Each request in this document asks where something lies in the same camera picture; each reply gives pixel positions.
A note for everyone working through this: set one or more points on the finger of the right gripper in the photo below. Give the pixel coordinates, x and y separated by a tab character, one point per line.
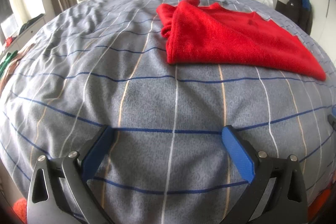
332	118

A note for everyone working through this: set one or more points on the grey checked bed cover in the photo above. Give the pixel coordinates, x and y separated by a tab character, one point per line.
104	62

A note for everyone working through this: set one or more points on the red knit sweater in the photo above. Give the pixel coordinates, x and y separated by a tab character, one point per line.
214	35

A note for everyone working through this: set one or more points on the dark clothes on cabinet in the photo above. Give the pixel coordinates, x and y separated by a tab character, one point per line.
29	23

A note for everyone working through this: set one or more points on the white window cabinet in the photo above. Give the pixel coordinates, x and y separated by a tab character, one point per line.
21	40

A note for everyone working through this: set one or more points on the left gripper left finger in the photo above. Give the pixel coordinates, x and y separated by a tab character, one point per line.
46	201

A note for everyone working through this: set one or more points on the black and blue jacket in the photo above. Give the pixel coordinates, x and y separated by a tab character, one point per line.
298	11

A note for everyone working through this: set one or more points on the green garment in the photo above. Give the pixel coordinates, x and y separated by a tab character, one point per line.
8	58

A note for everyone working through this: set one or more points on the small red item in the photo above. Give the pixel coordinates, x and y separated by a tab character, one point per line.
9	41

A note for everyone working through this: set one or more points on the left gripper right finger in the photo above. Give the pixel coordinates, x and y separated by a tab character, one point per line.
276	190

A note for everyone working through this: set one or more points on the orange trousers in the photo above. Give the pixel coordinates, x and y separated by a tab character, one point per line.
20	206

